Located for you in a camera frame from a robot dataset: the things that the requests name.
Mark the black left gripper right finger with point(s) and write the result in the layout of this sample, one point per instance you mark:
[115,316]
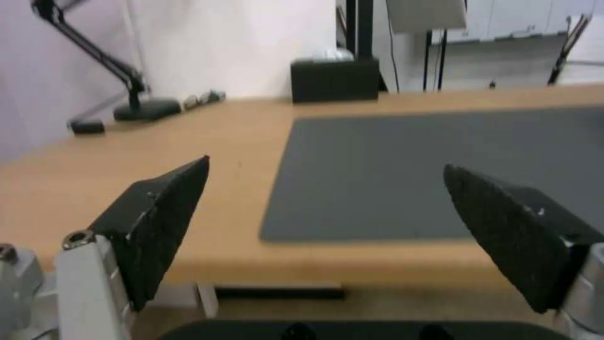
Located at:
[514,226]

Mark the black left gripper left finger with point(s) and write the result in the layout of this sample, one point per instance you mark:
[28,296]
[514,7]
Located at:
[160,216]

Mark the dark grey desk mat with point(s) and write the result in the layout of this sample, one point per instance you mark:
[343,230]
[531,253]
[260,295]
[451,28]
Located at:
[424,170]

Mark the small black puck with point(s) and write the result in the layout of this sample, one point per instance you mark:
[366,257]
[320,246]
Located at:
[88,126]

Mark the small dark clutter item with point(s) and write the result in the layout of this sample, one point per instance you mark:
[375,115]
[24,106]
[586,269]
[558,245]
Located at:
[204,98]

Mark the black desk lamp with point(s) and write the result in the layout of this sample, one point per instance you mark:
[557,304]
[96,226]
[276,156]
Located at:
[108,71]

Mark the black box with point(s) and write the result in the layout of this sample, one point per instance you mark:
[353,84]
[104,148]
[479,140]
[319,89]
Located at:
[335,80]

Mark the grey board on stand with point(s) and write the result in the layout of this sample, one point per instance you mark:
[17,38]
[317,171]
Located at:
[427,14]

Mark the silver round object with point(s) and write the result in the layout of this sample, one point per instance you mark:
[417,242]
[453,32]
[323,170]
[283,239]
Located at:
[332,54]

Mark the black monitor stand pole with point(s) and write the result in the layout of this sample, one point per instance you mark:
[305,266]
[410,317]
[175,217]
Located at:
[361,28]

